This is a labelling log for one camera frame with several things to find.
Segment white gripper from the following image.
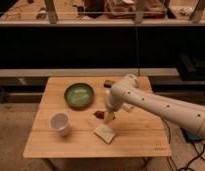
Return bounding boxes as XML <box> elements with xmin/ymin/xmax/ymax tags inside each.
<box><xmin>103</xmin><ymin>93</ymin><xmax>123</xmax><ymax>124</ymax></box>

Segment red pepper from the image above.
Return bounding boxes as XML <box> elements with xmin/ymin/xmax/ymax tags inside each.
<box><xmin>93</xmin><ymin>111</ymin><xmax>106</xmax><ymax>120</ymax></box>

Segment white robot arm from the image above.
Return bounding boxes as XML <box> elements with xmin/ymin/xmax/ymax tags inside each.
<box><xmin>104</xmin><ymin>74</ymin><xmax>205</xmax><ymax>139</ymax></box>

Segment white ceramic cup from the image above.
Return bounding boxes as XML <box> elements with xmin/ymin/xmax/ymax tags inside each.
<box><xmin>50</xmin><ymin>113</ymin><xmax>69</xmax><ymax>136</ymax></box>

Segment beige sponge block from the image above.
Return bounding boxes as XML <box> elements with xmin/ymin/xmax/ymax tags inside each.
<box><xmin>94</xmin><ymin>124</ymin><xmax>116</xmax><ymax>144</ymax></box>

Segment white crumpled packet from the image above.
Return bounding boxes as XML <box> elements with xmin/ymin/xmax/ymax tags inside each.
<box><xmin>104</xmin><ymin>89</ymin><xmax>134</xmax><ymax>113</ymax></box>

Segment dark rectangular bar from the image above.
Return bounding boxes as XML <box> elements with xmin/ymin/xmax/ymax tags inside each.
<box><xmin>103</xmin><ymin>80</ymin><xmax>115</xmax><ymax>88</ymax></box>

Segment green plate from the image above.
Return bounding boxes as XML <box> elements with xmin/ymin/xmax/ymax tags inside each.
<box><xmin>64</xmin><ymin>83</ymin><xmax>94</xmax><ymax>109</ymax></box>

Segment wooden table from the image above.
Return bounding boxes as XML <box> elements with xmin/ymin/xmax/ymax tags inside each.
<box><xmin>23</xmin><ymin>77</ymin><xmax>171</xmax><ymax>158</ymax></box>

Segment long wooden bench shelf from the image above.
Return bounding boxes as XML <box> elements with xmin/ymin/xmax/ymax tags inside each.
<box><xmin>0</xmin><ymin>0</ymin><xmax>205</xmax><ymax>27</ymax></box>

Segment black cable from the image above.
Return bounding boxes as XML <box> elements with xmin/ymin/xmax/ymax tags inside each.
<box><xmin>160</xmin><ymin>117</ymin><xmax>205</xmax><ymax>171</ymax></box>

